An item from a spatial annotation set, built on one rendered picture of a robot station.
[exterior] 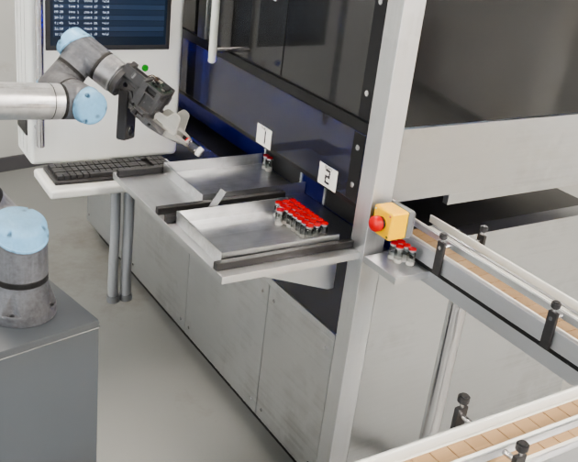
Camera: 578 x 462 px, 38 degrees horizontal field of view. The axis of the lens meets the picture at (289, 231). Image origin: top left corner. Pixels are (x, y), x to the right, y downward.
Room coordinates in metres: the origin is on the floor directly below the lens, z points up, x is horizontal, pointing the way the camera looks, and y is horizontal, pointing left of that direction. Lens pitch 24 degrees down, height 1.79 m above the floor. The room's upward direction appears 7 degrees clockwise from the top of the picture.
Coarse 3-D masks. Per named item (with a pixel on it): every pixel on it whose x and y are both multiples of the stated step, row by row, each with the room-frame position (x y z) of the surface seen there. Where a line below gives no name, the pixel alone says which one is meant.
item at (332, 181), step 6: (324, 168) 2.10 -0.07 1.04; (330, 168) 2.07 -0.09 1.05; (318, 174) 2.11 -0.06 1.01; (324, 174) 2.09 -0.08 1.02; (330, 174) 2.07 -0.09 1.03; (336, 174) 2.05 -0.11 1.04; (318, 180) 2.11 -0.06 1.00; (324, 180) 2.09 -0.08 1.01; (330, 180) 2.07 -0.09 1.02; (336, 180) 2.05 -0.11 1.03; (330, 186) 2.06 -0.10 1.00
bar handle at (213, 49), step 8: (216, 0) 2.52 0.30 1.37; (216, 8) 2.52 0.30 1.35; (216, 16) 2.52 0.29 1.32; (216, 24) 2.52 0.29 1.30; (216, 32) 2.52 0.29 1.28; (216, 40) 2.52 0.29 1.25; (216, 48) 2.53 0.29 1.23; (224, 48) 2.55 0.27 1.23; (232, 48) 2.57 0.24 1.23; (208, 56) 2.53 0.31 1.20; (216, 56) 2.53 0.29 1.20
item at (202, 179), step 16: (192, 160) 2.37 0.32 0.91; (208, 160) 2.40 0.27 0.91; (224, 160) 2.43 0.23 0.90; (240, 160) 2.47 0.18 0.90; (256, 160) 2.50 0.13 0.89; (176, 176) 2.24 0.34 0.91; (192, 176) 2.32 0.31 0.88; (208, 176) 2.34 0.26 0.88; (224, 176) 2.35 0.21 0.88; (240, 176) 2.37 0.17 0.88; (256, 176) 2.38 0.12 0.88; (272, 176) 2.40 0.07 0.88; (192, 192) 2.16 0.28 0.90; (208, 192) 2.21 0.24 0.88; (240, 192) 2.18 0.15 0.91; (256, 192) 2.20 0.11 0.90; (288, 192) 2.27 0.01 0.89; (304, 192) 2.30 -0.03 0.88
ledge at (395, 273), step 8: (368, 256) 1.92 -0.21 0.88; (376, 256) 1.92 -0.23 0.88; (384, 256) 1.93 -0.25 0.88; (368, 264) 1.90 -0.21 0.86; (376, 264) 1.87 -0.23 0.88; (384, 264) 1.88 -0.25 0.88; (392, 264) 1.88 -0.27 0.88; (400, 264) 1.89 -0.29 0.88; (416, 264) 1.90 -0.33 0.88; (384, 272) 1.84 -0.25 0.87; (392, 272) 1.84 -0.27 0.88; (400, 272) 1.84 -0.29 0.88; (408, 272) 1.85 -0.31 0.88; (416, 272) 1.85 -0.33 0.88; (424, 272) 1.86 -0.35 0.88; (392, 280) 1.82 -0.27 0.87; (400, 280) 1.82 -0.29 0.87; (408, 280) 1.83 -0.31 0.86
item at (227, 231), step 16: (208, 208) 2.02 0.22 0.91; (224, 208) 2.05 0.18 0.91; (240, 208) 2.08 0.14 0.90; (256, 208) 2.11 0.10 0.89; (272, 208) 2.14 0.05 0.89; (192, 224) 1.91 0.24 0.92; (208, 224) 1.99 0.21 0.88; (224, 224) 2.00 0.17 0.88; (240, 224) 2.01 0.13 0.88; (256, 224) 2.03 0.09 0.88; (272, 224) 2.04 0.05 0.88; (208, 240) 1.82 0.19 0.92; (224, 240) 1.90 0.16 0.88; (240, 240) 1.91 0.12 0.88; (256, 240) 1.92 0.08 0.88; (272, 240) 1.94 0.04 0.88; (288, 240) 1.95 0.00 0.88; (304, 240) 1.89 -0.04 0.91; (320, 240) 1.92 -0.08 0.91; (224, 256) 1.76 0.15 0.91; (240, 256) 1.79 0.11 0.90
